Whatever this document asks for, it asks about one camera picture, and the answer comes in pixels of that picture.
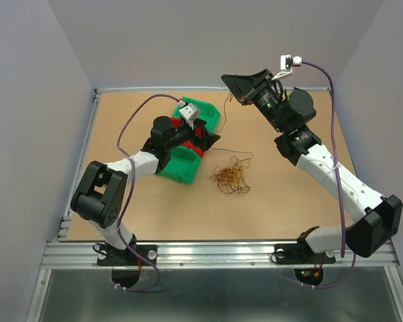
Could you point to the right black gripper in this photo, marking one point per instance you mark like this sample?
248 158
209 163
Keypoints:
242 86

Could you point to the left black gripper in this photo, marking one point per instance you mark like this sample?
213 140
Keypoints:
207 139

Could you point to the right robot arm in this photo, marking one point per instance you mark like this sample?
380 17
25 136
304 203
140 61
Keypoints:
375 218

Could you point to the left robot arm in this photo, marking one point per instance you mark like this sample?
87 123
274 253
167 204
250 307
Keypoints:
104 190

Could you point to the far green plastic bin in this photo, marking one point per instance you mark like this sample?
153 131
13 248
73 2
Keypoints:
208 112

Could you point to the green plastic bin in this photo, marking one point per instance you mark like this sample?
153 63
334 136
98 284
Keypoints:
183 165
208 112

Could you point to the near green plastic bin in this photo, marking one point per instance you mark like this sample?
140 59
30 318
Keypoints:
183 165

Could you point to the red plastic bin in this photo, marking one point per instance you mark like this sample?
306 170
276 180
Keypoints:
191 144

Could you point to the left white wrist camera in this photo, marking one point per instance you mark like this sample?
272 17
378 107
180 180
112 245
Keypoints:
189 111

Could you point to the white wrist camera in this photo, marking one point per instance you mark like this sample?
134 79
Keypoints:
287 63
189 111

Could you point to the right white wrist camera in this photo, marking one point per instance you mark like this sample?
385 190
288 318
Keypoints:
287 63

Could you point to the aluminium front mounting rail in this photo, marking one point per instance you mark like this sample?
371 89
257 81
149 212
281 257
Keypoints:
174 255

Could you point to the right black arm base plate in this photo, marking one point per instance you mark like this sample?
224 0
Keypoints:
293 254

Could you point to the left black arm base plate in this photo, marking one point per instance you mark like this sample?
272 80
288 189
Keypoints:
109 256

